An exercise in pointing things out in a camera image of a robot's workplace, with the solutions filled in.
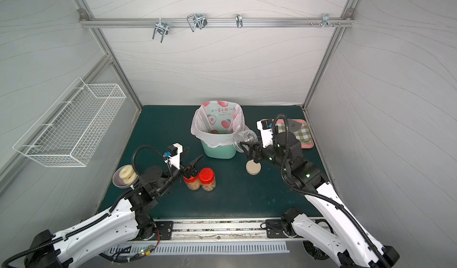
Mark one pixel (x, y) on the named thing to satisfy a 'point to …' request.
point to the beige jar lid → (252, 167)
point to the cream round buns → (128, 174)
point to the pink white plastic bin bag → (215, 122)
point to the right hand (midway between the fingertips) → (248, 140)
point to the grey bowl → (118, 182)
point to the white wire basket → (69, 131)
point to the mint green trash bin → (221, 151)
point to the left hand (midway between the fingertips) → (195, 153)
